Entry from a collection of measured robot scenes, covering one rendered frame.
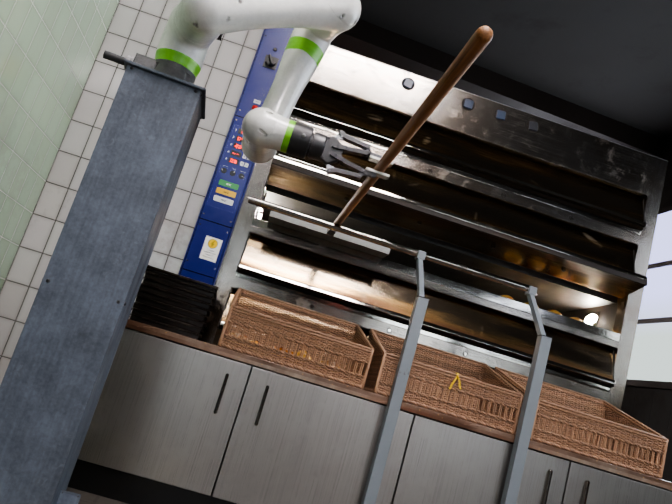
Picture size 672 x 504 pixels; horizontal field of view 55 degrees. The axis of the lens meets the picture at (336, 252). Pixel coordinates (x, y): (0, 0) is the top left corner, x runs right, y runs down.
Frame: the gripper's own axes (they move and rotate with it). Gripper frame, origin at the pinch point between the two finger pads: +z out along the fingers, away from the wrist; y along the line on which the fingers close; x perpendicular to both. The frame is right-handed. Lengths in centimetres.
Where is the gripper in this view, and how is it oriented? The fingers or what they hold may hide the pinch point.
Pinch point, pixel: (378, 167)
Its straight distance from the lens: 183.9
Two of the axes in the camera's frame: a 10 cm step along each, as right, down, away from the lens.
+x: 1.5, -1.7, -9.7
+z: 9.5, 3.1, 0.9
